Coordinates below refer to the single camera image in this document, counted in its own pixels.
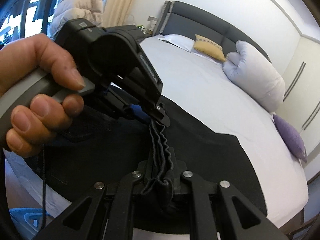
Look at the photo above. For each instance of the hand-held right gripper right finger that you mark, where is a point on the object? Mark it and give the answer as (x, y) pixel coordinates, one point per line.
(180, 171)

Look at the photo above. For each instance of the black pants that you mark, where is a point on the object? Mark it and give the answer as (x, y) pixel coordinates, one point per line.
(212, 167)

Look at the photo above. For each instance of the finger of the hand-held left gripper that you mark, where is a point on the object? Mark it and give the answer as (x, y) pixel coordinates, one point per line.
(160, 115)
(136, 111)

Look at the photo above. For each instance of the yellow cushion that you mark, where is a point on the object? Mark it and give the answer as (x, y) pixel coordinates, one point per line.
(208, 47)

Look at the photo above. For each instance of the person's left hand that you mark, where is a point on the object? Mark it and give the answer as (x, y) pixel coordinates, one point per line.
(37, 55)

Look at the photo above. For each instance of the dark grey padded headboard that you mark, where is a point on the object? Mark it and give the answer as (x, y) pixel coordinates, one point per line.
(200, 20)

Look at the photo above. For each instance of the rolled white duvet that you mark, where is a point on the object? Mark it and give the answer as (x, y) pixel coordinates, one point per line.
(255, 75)

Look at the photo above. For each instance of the black framed window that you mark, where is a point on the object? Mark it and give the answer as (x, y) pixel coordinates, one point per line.
(22, 12)

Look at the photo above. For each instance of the white pillow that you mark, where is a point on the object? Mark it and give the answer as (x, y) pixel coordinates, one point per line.
(180, 41)

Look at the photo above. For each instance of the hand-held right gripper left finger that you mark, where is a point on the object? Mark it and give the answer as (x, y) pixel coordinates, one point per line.
(143, 171)

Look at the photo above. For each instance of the bed with white sheet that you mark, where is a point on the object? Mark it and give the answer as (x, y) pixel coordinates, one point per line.
(200, 85)

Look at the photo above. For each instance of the purple cushion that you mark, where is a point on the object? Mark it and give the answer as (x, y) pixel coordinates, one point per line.
(291, 137)

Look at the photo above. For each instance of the blue plastic stool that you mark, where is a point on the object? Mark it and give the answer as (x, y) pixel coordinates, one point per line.
(30, 217)

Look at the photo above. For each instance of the beige puffer jacket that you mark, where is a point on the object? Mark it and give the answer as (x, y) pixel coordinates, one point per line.
(77, 5)

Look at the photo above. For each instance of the beige curtain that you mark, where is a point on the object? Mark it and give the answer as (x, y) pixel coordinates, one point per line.
(122, 2)

